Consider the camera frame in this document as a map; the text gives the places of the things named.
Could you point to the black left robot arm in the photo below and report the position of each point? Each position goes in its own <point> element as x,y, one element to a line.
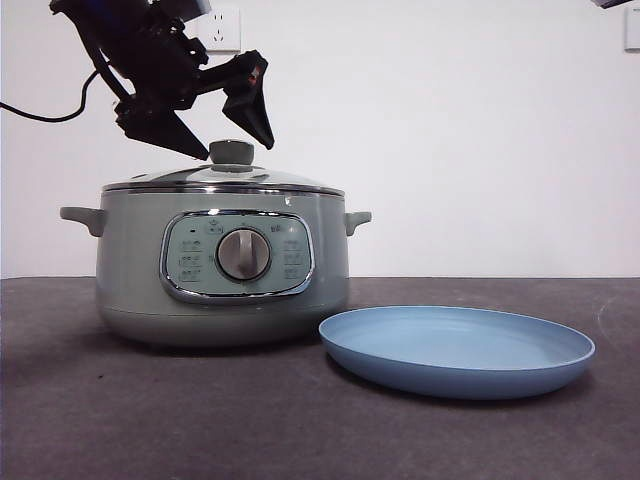
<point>145,55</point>

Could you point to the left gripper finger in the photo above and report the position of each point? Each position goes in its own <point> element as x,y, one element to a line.
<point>160,130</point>
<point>247,107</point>

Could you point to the glass lid with green knob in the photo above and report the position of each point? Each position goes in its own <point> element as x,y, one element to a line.
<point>230,151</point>

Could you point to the pale grey right wrist camera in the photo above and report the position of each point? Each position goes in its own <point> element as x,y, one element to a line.
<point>607,2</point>

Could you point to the white wall power socket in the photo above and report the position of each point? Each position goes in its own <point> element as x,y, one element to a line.
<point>225,31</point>

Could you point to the blue round plate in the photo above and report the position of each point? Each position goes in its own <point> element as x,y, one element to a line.
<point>450,380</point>

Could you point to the pale green electric steamer pot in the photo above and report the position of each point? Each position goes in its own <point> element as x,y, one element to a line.
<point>135,260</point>

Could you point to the white wall switch plate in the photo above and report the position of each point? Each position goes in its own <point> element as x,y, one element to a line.
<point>633,30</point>

